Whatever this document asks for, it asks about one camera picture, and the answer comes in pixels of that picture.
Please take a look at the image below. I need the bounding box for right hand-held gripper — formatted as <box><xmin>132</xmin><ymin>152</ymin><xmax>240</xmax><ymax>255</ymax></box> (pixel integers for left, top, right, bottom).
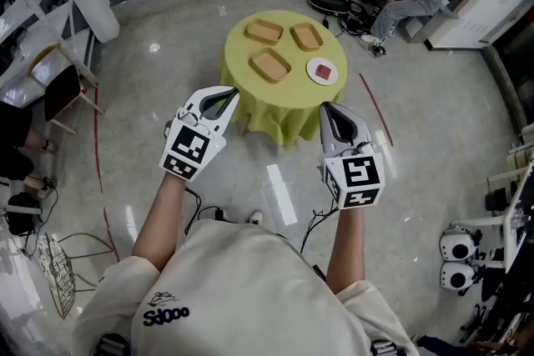
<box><xmin>319</xmin><ymin>102</ymin><xmax>385</xmax><ymax>211</ymax></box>

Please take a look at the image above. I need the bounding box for round table with green cloth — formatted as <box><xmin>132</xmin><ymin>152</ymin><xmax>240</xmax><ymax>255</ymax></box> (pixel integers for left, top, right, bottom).
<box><xmin>219</xmin><ymin>10</ymin><xmax>349</xmax><ymax>150</ymax></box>

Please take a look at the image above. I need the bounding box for person's left forearm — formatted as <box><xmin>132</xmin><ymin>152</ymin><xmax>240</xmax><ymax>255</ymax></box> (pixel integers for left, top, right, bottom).
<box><xmin>131</xmin><ymin>173</ymin><xmax>188</xmax><ymax>274</ymax></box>

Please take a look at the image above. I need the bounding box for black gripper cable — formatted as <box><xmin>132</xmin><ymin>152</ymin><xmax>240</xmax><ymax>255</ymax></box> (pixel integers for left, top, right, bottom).
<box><xmin>183</xmin><ymin>185</ymin><xmax>229</xmax><ymax>237</ymax></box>
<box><xmin>300</xmin><ymin>206</ymin><xmax>340</xmax><ymax>255</ymax></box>

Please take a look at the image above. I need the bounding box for black bag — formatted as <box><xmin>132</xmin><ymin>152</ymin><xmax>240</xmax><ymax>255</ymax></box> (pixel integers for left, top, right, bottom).
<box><xmin>6</xmin><ymin>191</ymin><xmax>43</xmax><ymax>238</ymax></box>

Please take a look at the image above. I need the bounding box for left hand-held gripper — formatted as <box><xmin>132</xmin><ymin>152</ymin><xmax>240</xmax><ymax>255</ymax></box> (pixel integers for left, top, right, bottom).
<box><xmin>158</xmin><ymin>85</ymin><xmax>241</xmax><ymax>183</ymax></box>

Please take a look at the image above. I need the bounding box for white metal shelf rack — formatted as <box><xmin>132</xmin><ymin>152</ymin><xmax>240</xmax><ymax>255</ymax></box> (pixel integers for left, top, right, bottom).
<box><xmin>0</xmin><ymin>0</ymin><xmax>99</xmax><ymax>91</ymax></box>

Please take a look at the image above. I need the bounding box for white equipment stand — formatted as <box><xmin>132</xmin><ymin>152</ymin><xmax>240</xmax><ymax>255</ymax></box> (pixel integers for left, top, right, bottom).
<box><xmin>486</xmin><ymin>162</ymin><xmax>534</xmax><ymax>276</ymax></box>

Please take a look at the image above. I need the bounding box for white round plate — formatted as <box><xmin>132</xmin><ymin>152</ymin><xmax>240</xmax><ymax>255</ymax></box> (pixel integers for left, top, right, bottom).
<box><xmin>306</xmin><ymin>57</ymin><xmax>338</xmax><ymax>87</ymax></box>

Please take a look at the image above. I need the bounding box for grey harness strap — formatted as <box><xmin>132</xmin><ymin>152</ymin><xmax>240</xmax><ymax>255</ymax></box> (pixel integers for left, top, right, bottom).
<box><xmin>369</xmin><ymin>339</ymin><xmax>401</xmax><ymax>356</ymax></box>
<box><xmin>98</xmin><ymin>333</ymin><xmax>130</xmax><ymax>356</ymax></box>

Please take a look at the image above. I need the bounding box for wooden chair with black seat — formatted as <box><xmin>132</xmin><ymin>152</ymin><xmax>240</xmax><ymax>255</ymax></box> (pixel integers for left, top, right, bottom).
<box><xmin>27</xmin><ymin>45</ymin><xmax>105</xmax><ymax>137</ymax></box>

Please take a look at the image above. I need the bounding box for tan tray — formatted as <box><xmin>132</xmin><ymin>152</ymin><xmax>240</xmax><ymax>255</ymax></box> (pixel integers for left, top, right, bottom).
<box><xmin>244</xmin><ymin>18</ymin><xmax>285</xmax><ymax>46</ymax></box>
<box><xmin>290</xmin><ymin>23</ymin><xmax>325</xmax><ymax>52</ymax></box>
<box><xmin>249</xmin><ymin>48</ymin><xmax>292</xmax><ymax>84</ymax></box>

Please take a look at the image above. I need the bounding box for person's cream printed shirt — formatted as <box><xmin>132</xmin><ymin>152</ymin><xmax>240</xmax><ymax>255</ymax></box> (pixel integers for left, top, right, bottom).
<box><xmin>73</xmin><ymin>218</ymin><xmax>421</xmax><ymax>356</ymax></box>

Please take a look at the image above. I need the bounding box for black oval case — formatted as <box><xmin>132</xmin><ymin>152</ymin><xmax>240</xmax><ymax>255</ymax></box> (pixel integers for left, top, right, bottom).
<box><xmin>308</xmin><ymin>0</ymin><xmax>350</xmax><ymax>17</ymax></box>

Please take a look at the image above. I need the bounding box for wire mesh basket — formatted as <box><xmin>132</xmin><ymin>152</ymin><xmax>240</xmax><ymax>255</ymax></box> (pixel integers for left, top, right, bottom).
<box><xmin>37</xmin><ymin>233</ymin><xmax>76</xmax><ymax>320</ymax></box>

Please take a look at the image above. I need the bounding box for red floor tape strip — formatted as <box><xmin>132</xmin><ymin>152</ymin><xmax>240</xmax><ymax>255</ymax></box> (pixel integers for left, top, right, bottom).
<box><xmin>93</xmin><ymin>87</ymin><xmax>121</xmax><ymax>263</ymax></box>
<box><xmin>359</xmin><ymin>73</ymin><xmax>394</xmax><ymax>147</ymax></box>

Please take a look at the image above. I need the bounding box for person's right forearm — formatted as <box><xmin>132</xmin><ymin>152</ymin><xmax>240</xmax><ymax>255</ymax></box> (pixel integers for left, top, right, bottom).
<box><xmin>325</xmin><ymin>206</ymin><xmax>369</xmax><ymax>293</ymax></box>

